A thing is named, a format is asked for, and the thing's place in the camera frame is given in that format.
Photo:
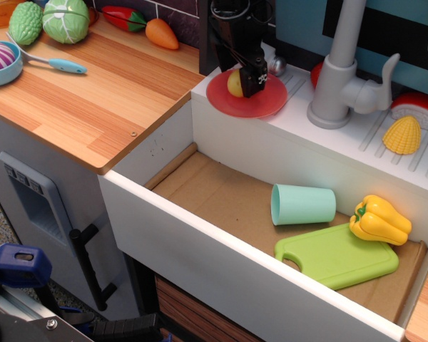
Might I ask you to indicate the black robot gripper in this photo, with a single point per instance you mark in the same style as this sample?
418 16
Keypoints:
238 31

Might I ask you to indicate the yellow toy potato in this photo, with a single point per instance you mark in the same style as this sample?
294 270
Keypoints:
234 84

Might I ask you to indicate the red translucent plate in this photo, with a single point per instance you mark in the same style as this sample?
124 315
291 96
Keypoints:
264 103

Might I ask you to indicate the red toy tomato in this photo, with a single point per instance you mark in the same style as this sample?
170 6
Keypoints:
315 74

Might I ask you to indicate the grey toy faucet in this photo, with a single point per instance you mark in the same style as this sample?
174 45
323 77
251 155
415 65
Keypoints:
338 89

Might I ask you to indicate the orange toy carrot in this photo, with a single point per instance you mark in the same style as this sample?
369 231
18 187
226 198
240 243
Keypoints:
161 34

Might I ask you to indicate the mint green cup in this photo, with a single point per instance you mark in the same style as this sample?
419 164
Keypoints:
290 204

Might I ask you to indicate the red toy chili pepper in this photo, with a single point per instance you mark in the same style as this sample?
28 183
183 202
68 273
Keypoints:
125 18

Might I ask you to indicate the yellow toy corn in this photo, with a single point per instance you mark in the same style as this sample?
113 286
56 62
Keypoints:
404 136

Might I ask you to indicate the red white toy sushi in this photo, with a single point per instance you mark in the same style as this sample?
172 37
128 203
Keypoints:
411 104

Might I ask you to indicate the yellow toy bell pepper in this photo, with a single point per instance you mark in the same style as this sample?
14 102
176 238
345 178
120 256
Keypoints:
375 219

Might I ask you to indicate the green cutting board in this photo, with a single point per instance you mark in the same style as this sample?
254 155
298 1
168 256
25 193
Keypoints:
336 258

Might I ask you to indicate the green toy cabbage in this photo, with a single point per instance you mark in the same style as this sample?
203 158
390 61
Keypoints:
66 21

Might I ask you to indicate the green toy bitter gourd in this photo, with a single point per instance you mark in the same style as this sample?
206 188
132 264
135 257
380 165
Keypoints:
25 24

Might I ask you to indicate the grey toy oven panel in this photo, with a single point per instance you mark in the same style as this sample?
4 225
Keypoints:
44 221

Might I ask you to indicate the light blue bowl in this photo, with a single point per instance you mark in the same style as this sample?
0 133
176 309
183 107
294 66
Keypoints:
11 72

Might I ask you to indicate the orange translucent container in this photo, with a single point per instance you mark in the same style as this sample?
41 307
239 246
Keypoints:
0 12

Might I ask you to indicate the blue clamp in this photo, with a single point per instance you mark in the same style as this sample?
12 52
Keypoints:
23 267

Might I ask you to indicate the white blue-handled spoon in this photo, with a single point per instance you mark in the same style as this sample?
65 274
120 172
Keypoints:
56 63

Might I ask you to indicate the black cabinet door handle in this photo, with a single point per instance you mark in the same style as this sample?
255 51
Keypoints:
79 239

